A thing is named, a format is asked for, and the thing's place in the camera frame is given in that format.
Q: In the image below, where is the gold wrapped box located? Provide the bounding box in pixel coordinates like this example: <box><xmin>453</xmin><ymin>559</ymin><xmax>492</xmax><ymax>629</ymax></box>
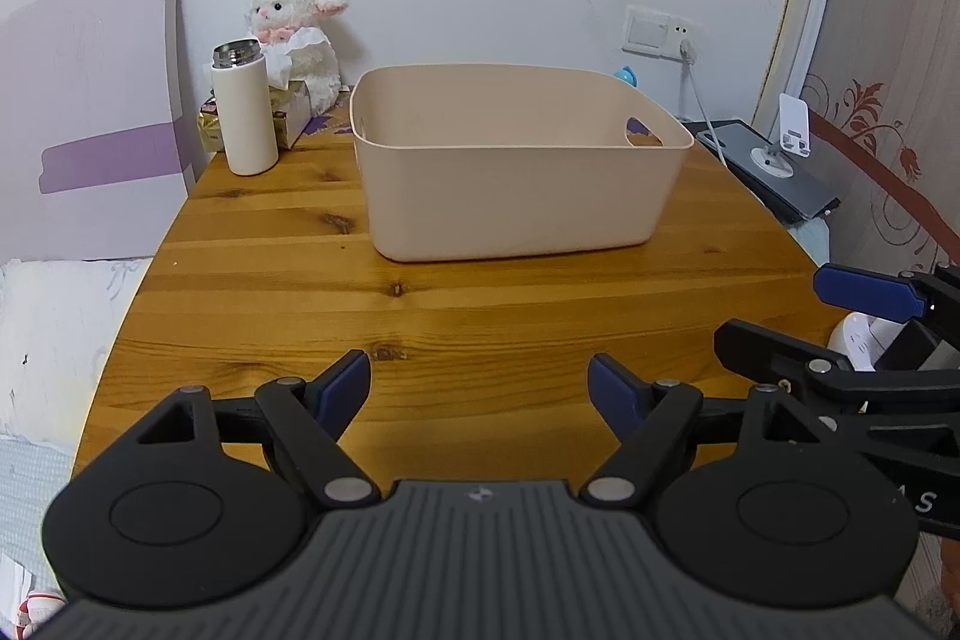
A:
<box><xmin>197</xmin><ymin>94</ymin><xmax>223</xmax><ymax>154</ymax></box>

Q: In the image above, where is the white plush lamb toy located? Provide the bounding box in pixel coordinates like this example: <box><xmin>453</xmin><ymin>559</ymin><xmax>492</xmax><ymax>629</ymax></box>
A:
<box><xmin>245</xmin><ymin>0</ymin><xmax>348</xmax><ymax>115</ymax></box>

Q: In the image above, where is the blue small toy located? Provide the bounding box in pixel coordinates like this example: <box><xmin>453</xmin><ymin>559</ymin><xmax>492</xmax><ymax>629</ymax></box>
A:
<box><xmin>613</xmin><ymin>67</ymin><xmax>638</xmax><ymax>88</ymax></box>

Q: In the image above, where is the light blue bed sheet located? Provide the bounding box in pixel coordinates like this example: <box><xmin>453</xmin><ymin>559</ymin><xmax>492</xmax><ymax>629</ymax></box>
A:
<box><xmin>0</xmin><ymin>438</ymin><xmax>73</xmax><ymax>590</ymax></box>

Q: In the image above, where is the red white object on floor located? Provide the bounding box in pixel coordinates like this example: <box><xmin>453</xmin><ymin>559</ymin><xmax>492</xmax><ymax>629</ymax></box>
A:
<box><xmin>0</xmin><ymin>554</ymin><xmax>65</xmax><ymax>638</ymax></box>

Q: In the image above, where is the white pillow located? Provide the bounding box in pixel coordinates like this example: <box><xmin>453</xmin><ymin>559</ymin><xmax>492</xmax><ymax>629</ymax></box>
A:
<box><xmin>2</xmin><ymin>259</ymin><xmax>149</xmax><ymax>455</ymax></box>

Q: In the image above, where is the white power plug cable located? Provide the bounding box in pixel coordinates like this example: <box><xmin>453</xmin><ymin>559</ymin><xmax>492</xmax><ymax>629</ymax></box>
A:
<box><xmin>678</xmin><ymin>38</ymin><xmax>729</xmax><ymax>167</ymax></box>

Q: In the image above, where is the tissue box with tissue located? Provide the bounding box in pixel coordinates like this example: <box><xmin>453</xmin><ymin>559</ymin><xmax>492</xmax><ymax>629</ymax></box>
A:
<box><xmin>262</xmin><ymin>28</ymin><xmax>329</xmax><ymax>149</ymax></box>

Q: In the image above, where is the white thermos bottle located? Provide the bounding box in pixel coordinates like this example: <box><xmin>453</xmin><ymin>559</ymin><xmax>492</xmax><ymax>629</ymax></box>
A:
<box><xmin>210</xmin><ymin>37</ymin><xmax>278</xmax><ymax>177</ymax></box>

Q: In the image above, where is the grey laptop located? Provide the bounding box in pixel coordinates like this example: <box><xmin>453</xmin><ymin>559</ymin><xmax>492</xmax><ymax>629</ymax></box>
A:
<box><xmin>685</xmin><ymin>120</ymin><xmax>841</xmax><ymax>226</ymax></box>

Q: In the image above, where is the purple white headboard panel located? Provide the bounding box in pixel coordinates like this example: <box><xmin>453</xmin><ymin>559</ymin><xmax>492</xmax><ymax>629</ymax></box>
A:
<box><xmin>2</xmin><ymin>0</ymin><xmax>203</xmax><ymax>260</ymax></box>

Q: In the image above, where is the beige plastic storage bin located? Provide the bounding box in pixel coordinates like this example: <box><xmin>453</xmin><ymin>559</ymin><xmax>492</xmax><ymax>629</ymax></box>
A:
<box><xmin>350</xmin><ymin>64</ymin><xmax>695</xmax><ymax>262</ymax></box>

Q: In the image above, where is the white phone stand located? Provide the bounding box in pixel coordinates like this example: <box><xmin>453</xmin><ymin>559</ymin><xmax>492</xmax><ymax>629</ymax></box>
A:
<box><xmin>750</xmin><ymin>92</ymin><xmax>811</xmax><ymax>181</ymax></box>

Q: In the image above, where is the white wall switch socket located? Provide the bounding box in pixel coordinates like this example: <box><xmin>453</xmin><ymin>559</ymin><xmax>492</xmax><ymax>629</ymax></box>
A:
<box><xmin>620</xmin><ymin>5</ymin><xmax>703</xmax><ymax>64</ymax></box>

